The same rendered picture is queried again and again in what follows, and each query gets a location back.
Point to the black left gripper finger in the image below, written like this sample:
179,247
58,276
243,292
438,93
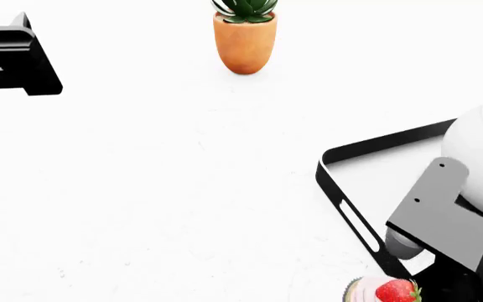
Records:
23,75
11,36

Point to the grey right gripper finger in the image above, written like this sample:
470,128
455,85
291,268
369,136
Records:
434,214

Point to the white round bowl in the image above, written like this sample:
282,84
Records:
482,151

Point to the pink cupcake with strawberry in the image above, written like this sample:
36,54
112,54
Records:
386,291

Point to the terracotta plant pot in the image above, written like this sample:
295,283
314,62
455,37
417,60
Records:
245,44

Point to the green succulent plant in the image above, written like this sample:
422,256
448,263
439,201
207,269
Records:
245,9

